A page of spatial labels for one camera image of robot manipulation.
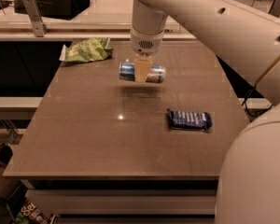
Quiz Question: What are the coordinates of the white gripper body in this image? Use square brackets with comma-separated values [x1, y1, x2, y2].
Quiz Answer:
[131, 28, 164, 55]

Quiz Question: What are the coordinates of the brown cylinder bin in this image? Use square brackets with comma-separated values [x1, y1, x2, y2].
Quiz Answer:
[0, 144, 21, 199]

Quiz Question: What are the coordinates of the left metal rail bracket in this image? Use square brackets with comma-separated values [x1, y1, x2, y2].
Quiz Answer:
[22, 0, 47, 37]

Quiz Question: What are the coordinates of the blue silver redbull can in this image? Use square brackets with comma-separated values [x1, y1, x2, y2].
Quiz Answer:
[119, 62, 166, 83]

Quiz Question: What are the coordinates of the black cable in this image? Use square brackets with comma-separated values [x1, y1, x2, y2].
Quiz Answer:
[241, 84, 273, 117]

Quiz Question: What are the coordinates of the metal rail bracket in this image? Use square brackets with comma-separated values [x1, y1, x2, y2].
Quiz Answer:
[22, 0, 47, 37]
[269, 0, 280, 18]

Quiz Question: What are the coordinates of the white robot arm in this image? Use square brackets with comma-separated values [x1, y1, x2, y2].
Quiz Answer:
[132, 0, 280, 224]

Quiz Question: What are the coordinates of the blue snack bar wrapper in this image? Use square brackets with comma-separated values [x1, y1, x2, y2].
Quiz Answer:
[167, 109, 213, 131]

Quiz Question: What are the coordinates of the black box on floor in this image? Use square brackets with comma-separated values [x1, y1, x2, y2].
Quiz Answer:
[13, 0, 91, 21]

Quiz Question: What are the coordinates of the right metal rail bracket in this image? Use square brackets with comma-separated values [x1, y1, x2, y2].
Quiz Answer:
[269, 0, 280, 18]

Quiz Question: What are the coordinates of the green chip bag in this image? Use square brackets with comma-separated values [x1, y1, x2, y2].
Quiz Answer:
[60, 37, 113, 63]

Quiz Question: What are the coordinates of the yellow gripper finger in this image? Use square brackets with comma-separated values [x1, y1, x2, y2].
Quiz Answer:
[134, 56, 152, 82]

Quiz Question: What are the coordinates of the grey table drawer base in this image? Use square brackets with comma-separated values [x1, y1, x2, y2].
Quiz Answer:
[26, 180, 217, 218]

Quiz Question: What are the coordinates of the snack package under table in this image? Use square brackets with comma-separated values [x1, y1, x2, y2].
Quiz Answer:
[14, 200, 55, 224]

